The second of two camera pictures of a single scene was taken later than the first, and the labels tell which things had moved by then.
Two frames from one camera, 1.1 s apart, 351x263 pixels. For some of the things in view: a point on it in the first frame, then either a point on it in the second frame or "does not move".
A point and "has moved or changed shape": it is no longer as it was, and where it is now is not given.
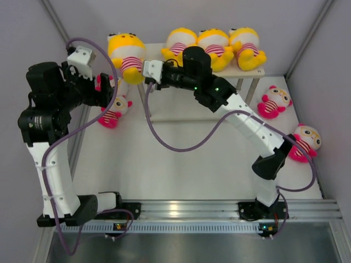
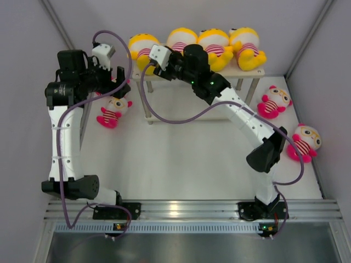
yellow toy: (177, 39) does not move
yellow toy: (215, 42) does not move
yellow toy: (245, 41) does not move
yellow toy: (127, 52) has moved or changed shape
